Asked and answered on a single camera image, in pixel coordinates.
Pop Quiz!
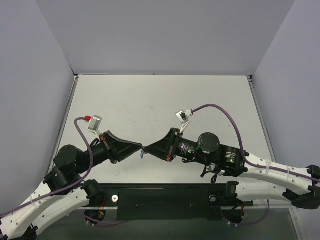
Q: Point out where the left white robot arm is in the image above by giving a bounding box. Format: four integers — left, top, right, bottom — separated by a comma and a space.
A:
0, 131, 143, 240

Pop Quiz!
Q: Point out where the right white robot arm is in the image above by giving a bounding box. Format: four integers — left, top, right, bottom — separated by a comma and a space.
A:
143, 128, 320, 210

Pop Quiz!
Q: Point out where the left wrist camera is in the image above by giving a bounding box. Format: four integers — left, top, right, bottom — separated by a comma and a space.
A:
87, 115, 103, 133

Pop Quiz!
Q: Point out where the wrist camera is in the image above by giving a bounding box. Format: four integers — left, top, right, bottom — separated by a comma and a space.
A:
87, 115, 103, 133
176, 109, 194, 134

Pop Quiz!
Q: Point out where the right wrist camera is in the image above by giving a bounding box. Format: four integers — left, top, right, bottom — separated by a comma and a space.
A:
176, 109, 194, 134

